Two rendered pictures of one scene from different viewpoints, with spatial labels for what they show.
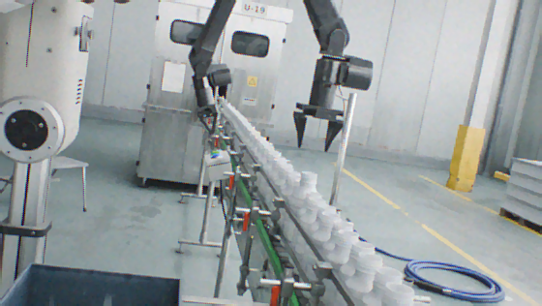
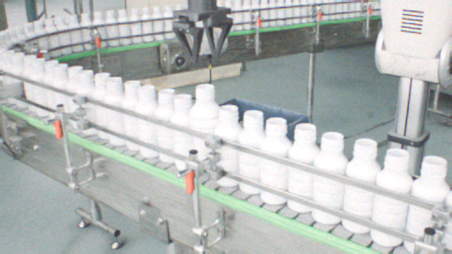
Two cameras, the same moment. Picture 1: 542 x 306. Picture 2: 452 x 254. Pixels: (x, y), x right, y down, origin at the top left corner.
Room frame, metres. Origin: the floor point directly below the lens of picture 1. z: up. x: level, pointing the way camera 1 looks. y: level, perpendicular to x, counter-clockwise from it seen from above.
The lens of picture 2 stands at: (2.04, -0.65, 1.48)
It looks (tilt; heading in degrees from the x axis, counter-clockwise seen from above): 23 degrees down; 134
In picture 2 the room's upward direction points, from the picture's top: 1 degrees clockwise
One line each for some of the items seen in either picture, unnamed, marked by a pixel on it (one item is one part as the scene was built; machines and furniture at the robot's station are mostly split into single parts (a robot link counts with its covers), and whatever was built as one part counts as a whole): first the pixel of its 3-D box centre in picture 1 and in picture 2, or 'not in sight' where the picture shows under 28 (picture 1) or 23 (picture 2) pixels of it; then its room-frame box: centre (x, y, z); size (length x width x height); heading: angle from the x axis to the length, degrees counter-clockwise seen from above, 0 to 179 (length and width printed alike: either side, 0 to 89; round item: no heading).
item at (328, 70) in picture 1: (329, 72); not in sight; (1.29, -0.10, 1.43); 0.07 x 0.06 x 0.07; 100
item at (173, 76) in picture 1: (173, 76); not in sight; (5.89, 1.12, 1.22); 0.23 x 0.03 x 0.32; 100
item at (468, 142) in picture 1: (465, 158); not in sight; (9.72, -3.31, 0.55); 0.40 x 0.40 x 1.10; 10
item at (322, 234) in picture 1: (323, 256); (135, 115); (1.05, -0.13, 1.08); 0.06 x 0.06 x 0.17
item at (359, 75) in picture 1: (346, 60); not in sight; (1.30, -0.13, 1.46); 0.12 x 0.09 x 0.12; 100
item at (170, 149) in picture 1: (208, 94); not in sight; (6.72, 0.83, 1.05); 1.60 x 1.40 x 2.10; 10
